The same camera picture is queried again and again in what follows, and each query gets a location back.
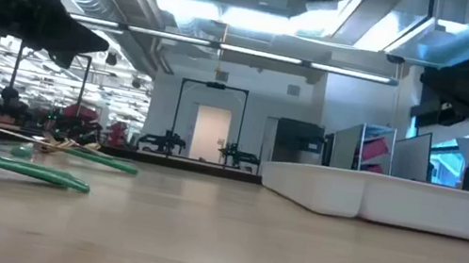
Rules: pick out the small pink bin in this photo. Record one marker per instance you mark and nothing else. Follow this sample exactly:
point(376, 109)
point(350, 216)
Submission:
point(374, 168)

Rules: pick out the metal shelf rack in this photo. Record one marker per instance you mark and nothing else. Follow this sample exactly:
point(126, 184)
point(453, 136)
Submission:
point(361, 148)

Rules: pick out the black gantry frame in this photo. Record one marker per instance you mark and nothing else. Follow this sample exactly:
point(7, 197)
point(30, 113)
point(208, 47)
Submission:
point(218, 86)
point(85, 78)

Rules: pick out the background black robot arm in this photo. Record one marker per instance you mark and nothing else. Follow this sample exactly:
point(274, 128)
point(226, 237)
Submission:
point(165, 143)
point(240, 156)

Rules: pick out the grey wall vent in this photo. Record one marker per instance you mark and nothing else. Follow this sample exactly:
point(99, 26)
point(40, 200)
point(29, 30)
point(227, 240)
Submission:
point(222, 76)
point(294, 90)

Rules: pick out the black cabinet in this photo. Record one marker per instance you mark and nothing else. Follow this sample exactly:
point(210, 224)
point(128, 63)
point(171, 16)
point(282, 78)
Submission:
point(298, 137)

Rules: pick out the red equipment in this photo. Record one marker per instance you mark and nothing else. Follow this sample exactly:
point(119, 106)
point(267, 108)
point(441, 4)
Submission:
point(82, 112)
point(118, 131)

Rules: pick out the cream door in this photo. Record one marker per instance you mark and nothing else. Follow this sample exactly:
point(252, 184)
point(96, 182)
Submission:
point(210, 134)

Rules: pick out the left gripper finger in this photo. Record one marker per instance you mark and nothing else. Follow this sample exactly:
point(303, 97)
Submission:
point(19, 19)
point(63, 58)

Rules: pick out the grey monitor panel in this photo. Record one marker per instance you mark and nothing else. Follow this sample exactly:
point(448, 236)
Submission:
point(411, 156)

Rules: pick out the ceiling light tube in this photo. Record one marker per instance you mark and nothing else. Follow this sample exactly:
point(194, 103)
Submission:
point(349, 73)
point(95, 20)
point(169, 36)
point(261, 54)

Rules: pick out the large rectangular silver duct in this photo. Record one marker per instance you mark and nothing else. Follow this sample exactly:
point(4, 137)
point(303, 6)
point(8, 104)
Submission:
point(444, 47)

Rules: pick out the white cutlery tray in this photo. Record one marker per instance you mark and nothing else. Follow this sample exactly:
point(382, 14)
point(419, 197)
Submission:
point(394, 201)

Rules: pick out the large pink bin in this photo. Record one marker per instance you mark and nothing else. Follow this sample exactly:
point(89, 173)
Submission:
point(374, 149)

